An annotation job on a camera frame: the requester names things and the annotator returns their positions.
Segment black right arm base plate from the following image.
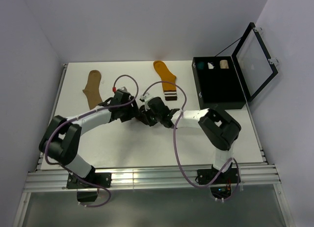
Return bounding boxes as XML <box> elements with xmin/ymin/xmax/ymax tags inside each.
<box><xmin>195</xmin><ymin>168</ymin><xmax>241</xmax><ymax>185</ymax></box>

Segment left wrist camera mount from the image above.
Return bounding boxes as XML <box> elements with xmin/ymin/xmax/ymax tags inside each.
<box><xmin>112</xmin><ymin>87</ymin><xmax>129</xmax><ymax>94</ymax></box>

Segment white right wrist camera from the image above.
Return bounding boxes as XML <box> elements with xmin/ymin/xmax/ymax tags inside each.
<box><xmin>140</xmin><ymin>92</ymin><xmax>153</xmax><ymax>111</ymax></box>

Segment dark brown striped-cuff sock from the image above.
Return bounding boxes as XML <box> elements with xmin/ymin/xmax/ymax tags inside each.
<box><xmin>136</xmin><ymin>105</ymin><xmax>149</xmax><ymax>125</ymax></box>

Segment white rolled sock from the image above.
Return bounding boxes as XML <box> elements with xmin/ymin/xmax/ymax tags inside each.
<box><xmin>208</xmin><ymin>63</ymin><xmax>214</xmax><ymax>69</ymax></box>

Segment beige rolled sock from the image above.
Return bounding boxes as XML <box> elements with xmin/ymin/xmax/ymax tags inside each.
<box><xmin>220</xmin><ymin>60</ymin><xmax>229</xmax><ymax>69</ymax></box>

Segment tan ribbed sock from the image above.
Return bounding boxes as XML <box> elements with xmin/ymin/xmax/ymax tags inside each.
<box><xmin>82</xmin><ymin>70</ymin><xmax>103</xmax><ymax>109</ymax></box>

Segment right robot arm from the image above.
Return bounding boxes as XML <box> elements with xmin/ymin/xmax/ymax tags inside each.
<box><xmin>140</xmin><ymin>96</ymin><xmax>241</xmax><ymax>183</ymax></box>

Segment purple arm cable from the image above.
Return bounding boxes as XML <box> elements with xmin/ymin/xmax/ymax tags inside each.
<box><xmin>45</xmin><ymin>75</ymin><xmax>139</xmax><ymax>166</ymax></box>
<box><xmin>142</xmin><ymin>81</ymin><xmax>242</xmax><ymax>203</ymax></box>

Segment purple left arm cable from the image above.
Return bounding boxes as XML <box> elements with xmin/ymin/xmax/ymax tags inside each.
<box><xmin>45</xmin><ymin>75</ymin><xmax>139</xmax><ymax>166</ymax></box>

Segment mustard yellow striped-cuff sock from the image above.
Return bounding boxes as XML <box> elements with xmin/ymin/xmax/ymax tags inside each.
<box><xmin>153</xmin><ymin>61</ymin><xmax>178</xmax><ymax>101</ymax></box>

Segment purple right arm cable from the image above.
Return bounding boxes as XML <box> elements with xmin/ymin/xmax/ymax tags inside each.
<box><xmin>142</xmin><ymin>81</ymin><xmax>242</xmax><ymax>203</ymax></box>

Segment teal rolled sock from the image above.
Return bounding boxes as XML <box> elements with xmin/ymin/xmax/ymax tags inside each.
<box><xmin>197</xmin><ymin>62</ymin><xmax>205</xmax><ymax>70</ymax></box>

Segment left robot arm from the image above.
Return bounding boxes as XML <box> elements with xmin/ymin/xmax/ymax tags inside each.
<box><xmin>39</xmin><ymin>88</ymin><xmax>139</xmax><ymax>187</ymax></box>

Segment glass box lid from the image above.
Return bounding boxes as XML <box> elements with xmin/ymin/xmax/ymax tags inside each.
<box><xmin>232</xmin><ymin>22</ymin><xmax>279</xmax><ymax>102</ymax></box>

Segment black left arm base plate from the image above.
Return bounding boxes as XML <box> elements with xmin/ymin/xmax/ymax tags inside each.
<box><xmin>66</xmin><ymin>173</ymin><xmax>111</xmax><ymax>189</ymax></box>

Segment aluminium front frame rails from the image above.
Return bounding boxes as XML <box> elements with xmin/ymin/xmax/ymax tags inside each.
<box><xmin>23</xmin><ymin>163</ymin><xmax>281</xmax><ymax>193</ymax></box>

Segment black storage box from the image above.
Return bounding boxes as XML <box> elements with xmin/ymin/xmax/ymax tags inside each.
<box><xmin>191</xmin><ymin>56</ymin><xmax>245</xmax><ymax>110</ymax></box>

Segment aluminium table edge rail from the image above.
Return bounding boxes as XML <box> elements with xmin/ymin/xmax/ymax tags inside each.
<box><xmin>35</xmin><ymin>63</ymin><xmax>68</xmax><ymax>171</ymax></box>

